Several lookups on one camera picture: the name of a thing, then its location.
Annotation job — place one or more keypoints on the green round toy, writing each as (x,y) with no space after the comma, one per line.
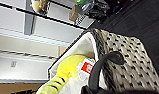
(82,2)

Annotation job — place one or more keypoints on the yellow plush shark toy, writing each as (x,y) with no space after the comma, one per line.
(66,71)

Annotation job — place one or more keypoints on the small brown cardboard box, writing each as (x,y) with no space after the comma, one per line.
(75,13)

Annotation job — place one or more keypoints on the yellow plush toy on shelf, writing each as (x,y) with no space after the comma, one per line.
(39,5)

